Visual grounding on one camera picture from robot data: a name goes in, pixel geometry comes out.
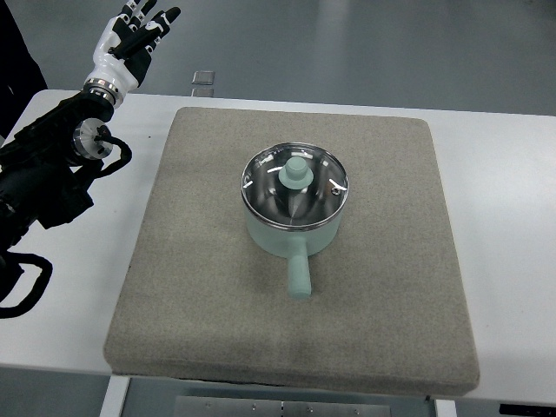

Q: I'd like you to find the grey felt mat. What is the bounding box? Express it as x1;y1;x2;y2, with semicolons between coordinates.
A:
104;107;480;396

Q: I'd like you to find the grey metal plate under table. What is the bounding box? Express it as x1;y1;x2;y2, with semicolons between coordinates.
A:
173;396;392;417

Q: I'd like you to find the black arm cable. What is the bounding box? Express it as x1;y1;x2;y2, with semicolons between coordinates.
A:
0;253;55;320

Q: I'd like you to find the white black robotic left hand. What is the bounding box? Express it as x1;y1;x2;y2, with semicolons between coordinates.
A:
83;1;181;109

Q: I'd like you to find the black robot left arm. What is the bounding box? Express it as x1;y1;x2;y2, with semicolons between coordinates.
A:
1;90;132;252

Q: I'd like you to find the mint green saucepan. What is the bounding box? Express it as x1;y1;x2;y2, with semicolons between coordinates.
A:
243;203;346;300

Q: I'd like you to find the glass lid with green knob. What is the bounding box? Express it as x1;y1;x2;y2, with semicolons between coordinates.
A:
241;142;349;230

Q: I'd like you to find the white table leg frame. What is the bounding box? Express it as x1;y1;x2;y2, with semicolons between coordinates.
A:
99;376;131;417

